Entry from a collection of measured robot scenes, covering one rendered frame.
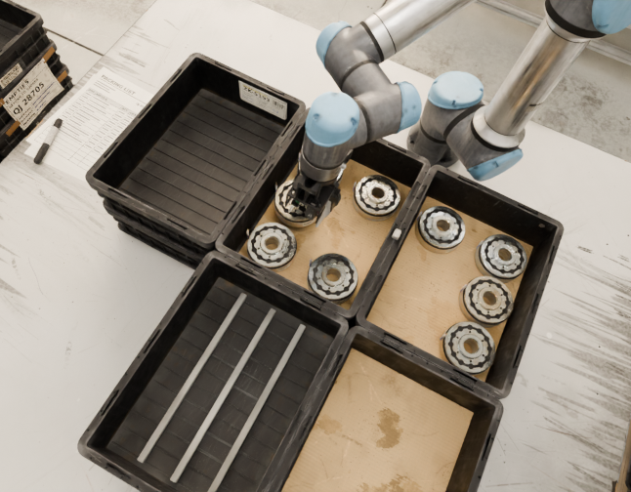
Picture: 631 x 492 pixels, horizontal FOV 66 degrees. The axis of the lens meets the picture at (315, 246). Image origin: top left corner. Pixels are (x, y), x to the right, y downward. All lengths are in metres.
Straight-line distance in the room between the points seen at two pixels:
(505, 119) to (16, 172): 1.15
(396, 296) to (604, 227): 0.66
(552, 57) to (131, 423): 0.98
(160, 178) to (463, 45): 1.98
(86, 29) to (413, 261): 2.12
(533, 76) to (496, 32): 1.93
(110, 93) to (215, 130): 0.39
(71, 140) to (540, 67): 1.10
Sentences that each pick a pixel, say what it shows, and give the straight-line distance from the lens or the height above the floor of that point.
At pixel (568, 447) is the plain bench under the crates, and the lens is 1.26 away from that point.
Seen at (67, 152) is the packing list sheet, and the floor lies 0.70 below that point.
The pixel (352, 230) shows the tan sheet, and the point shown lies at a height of 0.83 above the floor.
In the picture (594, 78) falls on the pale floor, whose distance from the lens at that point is 2.96.
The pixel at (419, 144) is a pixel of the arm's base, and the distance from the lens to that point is 1.30.
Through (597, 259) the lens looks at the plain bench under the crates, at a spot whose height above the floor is 0.70.
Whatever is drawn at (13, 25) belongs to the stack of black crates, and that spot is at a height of 0.49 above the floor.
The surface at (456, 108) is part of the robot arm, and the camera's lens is 1.17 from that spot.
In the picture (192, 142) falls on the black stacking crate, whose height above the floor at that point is 0.83.
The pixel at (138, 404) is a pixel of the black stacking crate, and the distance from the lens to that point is 1.00.
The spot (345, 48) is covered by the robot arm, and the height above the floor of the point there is 1.20.
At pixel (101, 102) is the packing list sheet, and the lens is 1.49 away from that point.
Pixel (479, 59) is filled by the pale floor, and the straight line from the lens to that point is 2.76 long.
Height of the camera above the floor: 1.79
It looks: 65 degrees down
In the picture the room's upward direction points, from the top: 11 degrees clockwise
